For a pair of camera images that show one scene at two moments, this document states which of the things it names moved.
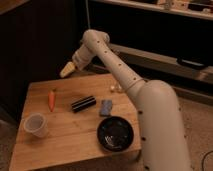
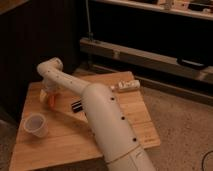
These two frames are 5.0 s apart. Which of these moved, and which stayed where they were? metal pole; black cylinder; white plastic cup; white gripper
Moved: white gripper
Stayed: black cylinder; white plastic cup; metal pole
